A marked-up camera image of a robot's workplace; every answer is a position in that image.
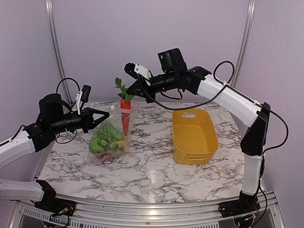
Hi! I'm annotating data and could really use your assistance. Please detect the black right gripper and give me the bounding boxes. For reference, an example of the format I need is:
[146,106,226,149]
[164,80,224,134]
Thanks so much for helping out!
[126,70,178,103]

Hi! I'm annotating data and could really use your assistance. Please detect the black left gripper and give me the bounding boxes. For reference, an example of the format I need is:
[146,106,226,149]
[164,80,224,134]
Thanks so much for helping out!
[49,107,109,134]

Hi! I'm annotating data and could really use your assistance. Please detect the green bitter gourd toy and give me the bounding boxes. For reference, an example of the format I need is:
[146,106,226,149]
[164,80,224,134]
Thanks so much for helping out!
[104,122,124,141]

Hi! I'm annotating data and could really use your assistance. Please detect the orange carrot toy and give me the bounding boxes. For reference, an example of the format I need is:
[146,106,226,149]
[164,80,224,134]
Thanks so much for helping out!
[115,77,135,136]

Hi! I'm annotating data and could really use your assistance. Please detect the clear zip top bag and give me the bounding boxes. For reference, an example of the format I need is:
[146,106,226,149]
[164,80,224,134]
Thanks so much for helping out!
[87,101,140,165]

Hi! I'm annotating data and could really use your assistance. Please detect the green apple toy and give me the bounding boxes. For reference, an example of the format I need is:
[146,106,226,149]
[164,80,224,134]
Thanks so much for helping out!
[89,137,104,154]

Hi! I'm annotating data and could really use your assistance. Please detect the green grapes toy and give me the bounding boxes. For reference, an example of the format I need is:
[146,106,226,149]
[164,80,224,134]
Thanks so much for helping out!
[97,139,118,153]

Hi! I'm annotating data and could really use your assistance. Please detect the red apple toy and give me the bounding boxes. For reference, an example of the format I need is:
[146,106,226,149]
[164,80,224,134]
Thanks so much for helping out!
[98,153,109,159]

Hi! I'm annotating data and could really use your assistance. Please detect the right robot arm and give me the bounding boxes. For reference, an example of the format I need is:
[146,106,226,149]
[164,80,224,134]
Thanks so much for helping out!
[124,63,270,213]

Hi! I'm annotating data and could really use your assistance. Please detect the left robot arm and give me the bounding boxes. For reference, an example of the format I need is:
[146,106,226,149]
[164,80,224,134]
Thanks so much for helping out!
[0,93,110,211]

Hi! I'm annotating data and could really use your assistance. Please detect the yellow plastic basket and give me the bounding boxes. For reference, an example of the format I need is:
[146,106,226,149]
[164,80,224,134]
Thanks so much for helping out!
[172,109,219,165]

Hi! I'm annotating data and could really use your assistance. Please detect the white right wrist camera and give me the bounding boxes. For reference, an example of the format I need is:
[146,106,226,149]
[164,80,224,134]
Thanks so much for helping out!
[124,63,152,86]

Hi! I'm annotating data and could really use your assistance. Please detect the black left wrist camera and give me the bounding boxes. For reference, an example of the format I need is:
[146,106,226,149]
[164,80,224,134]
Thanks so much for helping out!
[76,85,91,115]

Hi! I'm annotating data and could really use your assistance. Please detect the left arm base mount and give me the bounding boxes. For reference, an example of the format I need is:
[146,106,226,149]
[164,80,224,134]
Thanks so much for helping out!
[34,198,76,216]

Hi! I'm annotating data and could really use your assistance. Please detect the left aluminium frame post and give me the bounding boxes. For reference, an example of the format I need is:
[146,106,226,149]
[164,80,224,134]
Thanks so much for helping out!
[45,0,72,100]

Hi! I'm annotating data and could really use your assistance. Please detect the aluminium frame post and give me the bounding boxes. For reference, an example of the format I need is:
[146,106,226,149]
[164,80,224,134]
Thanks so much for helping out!
[231,0,257,88]
[45,0,72,100]

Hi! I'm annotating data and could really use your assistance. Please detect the right aluminium frame post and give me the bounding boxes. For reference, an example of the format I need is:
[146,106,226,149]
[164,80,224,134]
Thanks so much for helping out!
[231,0,257,88]

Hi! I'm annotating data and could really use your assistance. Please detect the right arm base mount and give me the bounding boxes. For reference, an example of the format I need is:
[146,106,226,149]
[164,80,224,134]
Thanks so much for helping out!
[218,199,260,218]

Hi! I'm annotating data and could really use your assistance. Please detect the aluminium front rail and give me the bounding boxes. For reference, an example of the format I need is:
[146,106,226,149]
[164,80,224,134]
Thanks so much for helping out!
[8,191,285,228]

